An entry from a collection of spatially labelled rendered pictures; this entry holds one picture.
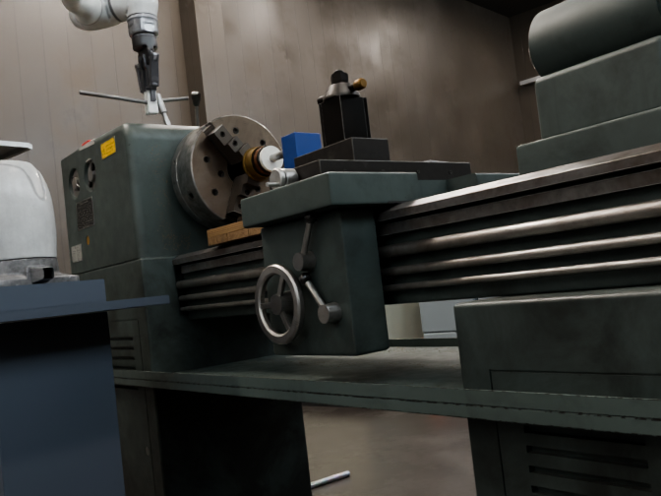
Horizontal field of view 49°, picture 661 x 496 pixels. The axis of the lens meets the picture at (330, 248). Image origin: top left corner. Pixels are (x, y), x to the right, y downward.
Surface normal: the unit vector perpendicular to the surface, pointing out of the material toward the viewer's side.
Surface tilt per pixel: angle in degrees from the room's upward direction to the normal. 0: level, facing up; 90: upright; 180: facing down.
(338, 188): 90
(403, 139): 90
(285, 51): 90
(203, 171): 90
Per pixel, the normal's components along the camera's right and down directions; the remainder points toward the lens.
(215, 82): 0.73, -0.12
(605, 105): -0.79, 0.06
